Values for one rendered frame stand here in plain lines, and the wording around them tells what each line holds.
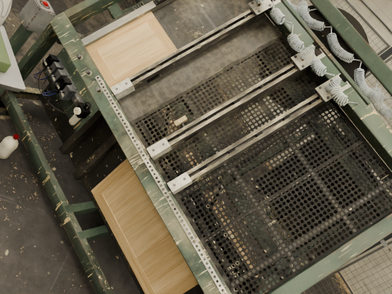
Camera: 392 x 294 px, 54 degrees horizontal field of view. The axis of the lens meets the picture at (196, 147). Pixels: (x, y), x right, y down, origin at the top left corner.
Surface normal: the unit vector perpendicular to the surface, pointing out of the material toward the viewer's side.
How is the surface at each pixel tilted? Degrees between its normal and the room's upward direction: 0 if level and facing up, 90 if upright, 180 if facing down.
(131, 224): 90
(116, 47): 60
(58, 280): 0
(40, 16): 90
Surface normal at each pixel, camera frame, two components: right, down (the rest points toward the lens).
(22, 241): 0.71, -0.59
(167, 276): -0.48, 0.00
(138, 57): -0.06, -0.29
